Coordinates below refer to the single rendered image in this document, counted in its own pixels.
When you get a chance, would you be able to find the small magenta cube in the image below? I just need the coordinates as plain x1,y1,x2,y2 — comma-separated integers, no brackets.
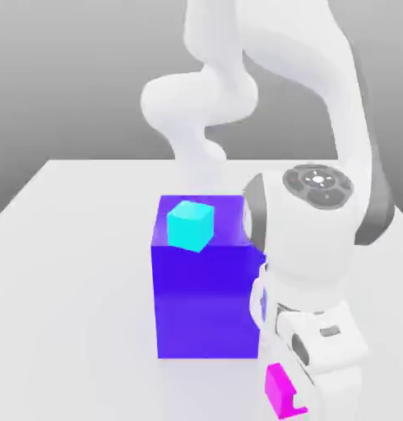
264,361,309,421

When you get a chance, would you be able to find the small cyan cube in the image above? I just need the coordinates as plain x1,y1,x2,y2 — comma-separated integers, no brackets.
166,200,215,254

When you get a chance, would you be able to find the large blue box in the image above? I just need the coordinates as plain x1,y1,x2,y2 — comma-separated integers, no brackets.
151,194,267,360

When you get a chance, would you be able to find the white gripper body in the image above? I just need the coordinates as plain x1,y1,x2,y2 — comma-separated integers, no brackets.
260,330,365,421

